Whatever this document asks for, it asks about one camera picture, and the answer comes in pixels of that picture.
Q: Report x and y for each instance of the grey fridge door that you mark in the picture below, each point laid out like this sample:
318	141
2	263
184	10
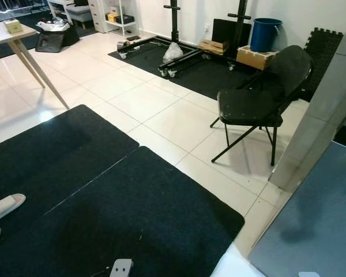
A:
317	219

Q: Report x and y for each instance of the black foam puzzle mat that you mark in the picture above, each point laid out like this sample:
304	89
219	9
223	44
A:
328	49

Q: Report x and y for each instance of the black folding chair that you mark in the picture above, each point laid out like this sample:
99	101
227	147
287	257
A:
248	107

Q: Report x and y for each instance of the light wooden box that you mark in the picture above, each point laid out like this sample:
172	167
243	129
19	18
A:
251	57

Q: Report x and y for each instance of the blue plastic bucket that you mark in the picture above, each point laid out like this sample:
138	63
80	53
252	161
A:
265	36

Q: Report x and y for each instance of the black flat monitor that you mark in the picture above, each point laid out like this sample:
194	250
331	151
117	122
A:
225	33

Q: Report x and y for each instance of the flat wooden box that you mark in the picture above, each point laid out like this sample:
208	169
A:
213	47

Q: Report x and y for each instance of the clear plastic bag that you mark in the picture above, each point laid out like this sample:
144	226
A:
173	53

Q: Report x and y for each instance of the black wheeled rack stand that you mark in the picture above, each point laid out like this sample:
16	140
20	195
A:
173	23

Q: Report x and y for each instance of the black floor mat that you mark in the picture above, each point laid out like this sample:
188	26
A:
57	156
132	231

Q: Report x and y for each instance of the small black box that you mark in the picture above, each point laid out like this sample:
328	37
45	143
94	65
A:
126	20

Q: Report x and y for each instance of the white shelf cart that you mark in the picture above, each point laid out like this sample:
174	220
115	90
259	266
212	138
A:
120	25

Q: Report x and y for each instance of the small yellow box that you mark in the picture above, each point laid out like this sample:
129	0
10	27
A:
112	17

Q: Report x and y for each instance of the white drawer cabinet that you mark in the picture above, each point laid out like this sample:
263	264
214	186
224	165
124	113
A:
97	14

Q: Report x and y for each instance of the grey padded stool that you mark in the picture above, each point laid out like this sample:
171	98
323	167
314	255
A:
79	12

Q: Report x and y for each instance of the black floor bin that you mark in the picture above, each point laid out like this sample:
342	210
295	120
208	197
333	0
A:
52	41

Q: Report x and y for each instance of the white desk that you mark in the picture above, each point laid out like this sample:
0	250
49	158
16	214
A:
59	4

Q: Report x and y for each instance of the dark rug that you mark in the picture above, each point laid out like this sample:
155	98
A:
17	49

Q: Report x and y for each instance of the yellowish small carton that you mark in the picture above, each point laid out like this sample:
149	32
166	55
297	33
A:
13	26

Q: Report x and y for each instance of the wooden table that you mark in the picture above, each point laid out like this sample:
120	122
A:
0	36

